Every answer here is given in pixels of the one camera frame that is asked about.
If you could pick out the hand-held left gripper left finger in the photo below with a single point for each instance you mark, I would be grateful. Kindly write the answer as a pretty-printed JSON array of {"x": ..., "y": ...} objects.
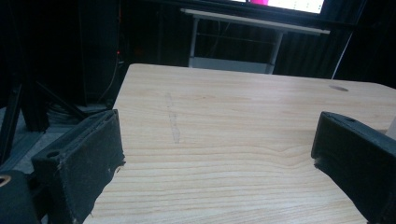
[{"x": 81, "y": 158}]

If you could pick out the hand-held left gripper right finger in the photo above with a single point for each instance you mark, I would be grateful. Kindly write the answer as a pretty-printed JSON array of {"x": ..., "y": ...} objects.
[{"x": 358, "y": 155}]

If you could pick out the black metal stand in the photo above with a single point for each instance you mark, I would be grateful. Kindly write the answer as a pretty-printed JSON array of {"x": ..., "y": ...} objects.
[{"x": 34, "y": 109}]

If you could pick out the thin white pole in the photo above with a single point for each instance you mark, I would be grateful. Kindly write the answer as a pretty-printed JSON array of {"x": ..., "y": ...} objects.
[{"x": 342, "y": 54}]

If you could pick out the computer monitor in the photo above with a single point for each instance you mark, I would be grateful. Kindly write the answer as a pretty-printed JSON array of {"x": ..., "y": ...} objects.
[{"x": 295, "y": 4}]

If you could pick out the white metal desk frame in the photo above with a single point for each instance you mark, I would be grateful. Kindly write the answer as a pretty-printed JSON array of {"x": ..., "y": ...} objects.
[{"x": 249, "y": 21}]

